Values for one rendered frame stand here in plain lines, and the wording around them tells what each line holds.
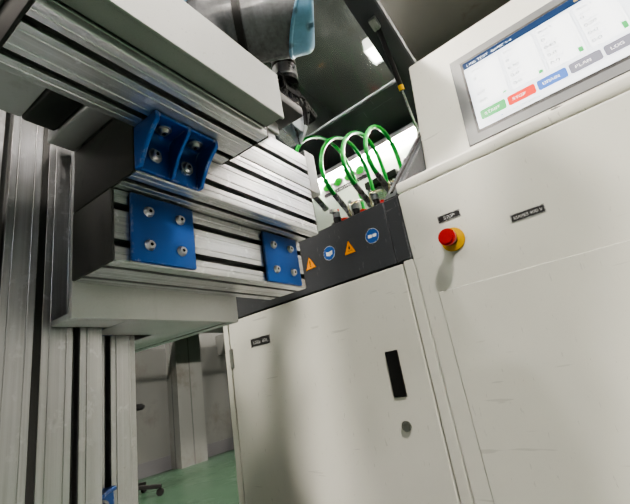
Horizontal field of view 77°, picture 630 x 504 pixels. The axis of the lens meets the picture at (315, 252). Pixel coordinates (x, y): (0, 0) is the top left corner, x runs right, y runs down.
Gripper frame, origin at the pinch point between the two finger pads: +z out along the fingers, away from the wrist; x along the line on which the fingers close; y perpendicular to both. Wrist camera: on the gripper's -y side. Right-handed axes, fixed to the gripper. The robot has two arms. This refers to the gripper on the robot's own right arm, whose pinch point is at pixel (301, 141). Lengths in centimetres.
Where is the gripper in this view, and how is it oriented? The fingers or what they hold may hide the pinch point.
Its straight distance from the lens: 119.0
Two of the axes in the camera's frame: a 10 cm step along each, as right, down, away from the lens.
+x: 7.5, -3.1, -5.8
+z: 1.6, 9.4, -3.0
